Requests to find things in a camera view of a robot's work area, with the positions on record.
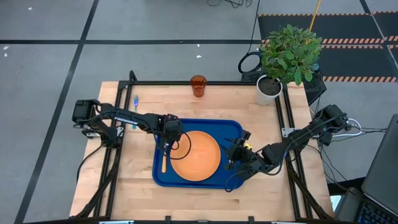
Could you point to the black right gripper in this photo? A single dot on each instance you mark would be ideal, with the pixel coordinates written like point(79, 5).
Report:
point(242, 157)

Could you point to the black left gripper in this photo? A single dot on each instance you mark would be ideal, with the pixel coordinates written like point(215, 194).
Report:
point(174, 129)

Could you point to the orange plate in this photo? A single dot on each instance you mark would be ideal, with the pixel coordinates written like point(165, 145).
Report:
point(196, 155)

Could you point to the orange faceted plastic cup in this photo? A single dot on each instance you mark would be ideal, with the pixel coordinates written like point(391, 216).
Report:
point(198, 84)

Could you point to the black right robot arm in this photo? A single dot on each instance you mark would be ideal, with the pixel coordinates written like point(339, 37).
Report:
point(304, 137)

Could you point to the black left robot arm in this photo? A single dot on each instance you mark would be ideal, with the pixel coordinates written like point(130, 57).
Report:
point(127, 118)

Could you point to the blue plastic tray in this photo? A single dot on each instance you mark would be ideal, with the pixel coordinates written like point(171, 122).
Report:
point(230, 127)

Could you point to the silver mounting plate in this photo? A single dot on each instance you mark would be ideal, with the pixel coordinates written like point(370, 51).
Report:
point(287, 132)

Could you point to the white plant pot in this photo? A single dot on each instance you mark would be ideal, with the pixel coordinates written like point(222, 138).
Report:
point(264, 98)

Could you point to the green leafy plant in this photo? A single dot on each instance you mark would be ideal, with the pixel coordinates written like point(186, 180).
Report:
point(289, 53)

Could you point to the grey laptop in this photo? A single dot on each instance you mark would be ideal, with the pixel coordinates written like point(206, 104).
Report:
point(379, 174)

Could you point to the yellow floor strip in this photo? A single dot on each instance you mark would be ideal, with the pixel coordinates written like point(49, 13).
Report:
point(315, 11)

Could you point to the black hazard-striped floor mat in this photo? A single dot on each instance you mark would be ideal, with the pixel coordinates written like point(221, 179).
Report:
point(351, 28)

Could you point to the black aluminium table frame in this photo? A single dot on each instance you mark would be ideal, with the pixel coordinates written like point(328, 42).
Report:
point(202, 83)

